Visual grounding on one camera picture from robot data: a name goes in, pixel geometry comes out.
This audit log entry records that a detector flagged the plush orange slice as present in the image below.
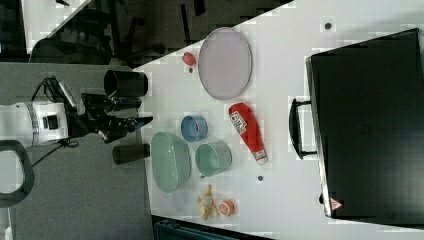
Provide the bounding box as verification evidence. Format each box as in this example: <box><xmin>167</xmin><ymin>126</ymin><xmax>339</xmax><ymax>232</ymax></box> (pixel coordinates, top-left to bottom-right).
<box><xmin>219</xmin><ymin>199</ymin><xmax>235</xmax><ymax>217</ymax></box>

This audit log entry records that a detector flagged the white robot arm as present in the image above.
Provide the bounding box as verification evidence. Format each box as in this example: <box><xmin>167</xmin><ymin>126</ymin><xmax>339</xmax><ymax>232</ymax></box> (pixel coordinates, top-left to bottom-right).
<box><xmin>1</xmin><ymin>93</ymin><xmax>153</xmax><ymax>148</ymax></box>

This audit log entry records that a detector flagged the red plush strawberry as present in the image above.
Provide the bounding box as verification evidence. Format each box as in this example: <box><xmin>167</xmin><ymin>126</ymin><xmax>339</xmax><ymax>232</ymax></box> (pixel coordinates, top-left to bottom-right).
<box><xmin>182</xmin><ymin>52</ymin><xmax>196</xmax><ymax>66</ymax></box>

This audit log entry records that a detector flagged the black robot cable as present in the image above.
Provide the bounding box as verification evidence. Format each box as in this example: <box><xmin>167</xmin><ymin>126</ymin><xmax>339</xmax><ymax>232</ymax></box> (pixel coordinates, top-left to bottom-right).
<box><xmin>30</xmin><ymin>76</ymin><xmax>80</xmax><ymax>168</ymax></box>

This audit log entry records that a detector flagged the red plush ketchup bottle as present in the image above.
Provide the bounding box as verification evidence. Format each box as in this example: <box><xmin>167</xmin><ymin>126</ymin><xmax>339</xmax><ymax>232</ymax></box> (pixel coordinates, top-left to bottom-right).
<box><xmin>228</xmin><ymin>103</ymin><xmax>268</xmax><ymax>166</ymax></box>

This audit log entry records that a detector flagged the black toaster oven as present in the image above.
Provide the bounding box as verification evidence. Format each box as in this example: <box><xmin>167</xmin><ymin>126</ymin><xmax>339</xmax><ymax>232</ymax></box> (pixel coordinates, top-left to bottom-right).
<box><xmin>305</xmin><ymin>28</ymin><xmax>424</xmax><ymax>229</ymax></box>

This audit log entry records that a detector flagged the black chair frame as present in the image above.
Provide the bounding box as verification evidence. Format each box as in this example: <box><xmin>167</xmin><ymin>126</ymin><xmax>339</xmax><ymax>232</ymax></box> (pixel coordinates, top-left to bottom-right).
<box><xmin>0</xmin><ymin>140</ymin><xmax>35</xmax><ymax>208</ymax></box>

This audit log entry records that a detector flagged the green oval strainer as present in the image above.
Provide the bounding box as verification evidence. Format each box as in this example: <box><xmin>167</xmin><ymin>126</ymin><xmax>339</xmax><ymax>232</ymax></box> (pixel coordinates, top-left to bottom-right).
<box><xmin>151</xmin><ymin>132</ymin><xmax>191</xmax><ymax>193</ymax></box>

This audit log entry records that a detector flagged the black cylinder post upper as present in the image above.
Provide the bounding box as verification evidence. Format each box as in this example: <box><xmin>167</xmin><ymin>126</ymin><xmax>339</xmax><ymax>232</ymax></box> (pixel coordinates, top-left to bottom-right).
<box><xmin>104</xmin><ymin>70</ymin><xmax>148</xmax><ymax>97</ymax></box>

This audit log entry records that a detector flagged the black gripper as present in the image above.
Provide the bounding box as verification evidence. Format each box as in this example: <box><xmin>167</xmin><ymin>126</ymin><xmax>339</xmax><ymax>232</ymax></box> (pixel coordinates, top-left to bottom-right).
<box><xmin>67</xmin><ymin>93</ymin><xmax>153</xmax><ymax>144</ymax></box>

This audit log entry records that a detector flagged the large grey round plate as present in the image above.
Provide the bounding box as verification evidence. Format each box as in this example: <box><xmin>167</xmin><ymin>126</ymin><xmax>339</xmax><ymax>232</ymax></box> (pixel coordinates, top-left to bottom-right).
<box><xmin>198</xmin><ymin>27</ymin><xmax>252</xmax><ymax>100</ymax></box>

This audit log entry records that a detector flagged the blue cup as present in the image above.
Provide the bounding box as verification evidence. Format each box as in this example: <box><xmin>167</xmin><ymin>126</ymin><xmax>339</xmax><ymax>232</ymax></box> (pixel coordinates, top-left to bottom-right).
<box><xmin>180</xmin><ymin>115</ymin><xmax>208</xmax><ymax>142</ymax></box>

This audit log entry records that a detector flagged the peeled plush banana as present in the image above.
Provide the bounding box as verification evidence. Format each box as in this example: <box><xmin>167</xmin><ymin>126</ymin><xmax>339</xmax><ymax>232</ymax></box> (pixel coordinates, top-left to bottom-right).
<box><xmin>197</xmin><ymin>185</ymin><xmax>219</xmax><ymax>221</ymax></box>

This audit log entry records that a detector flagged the green cup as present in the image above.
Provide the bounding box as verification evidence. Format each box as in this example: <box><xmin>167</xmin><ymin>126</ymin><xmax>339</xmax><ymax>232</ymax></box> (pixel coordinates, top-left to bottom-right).
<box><xmin>195</xmin><ymin>141</ymin><xmax>232</xmax><ymax>177</ymax></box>

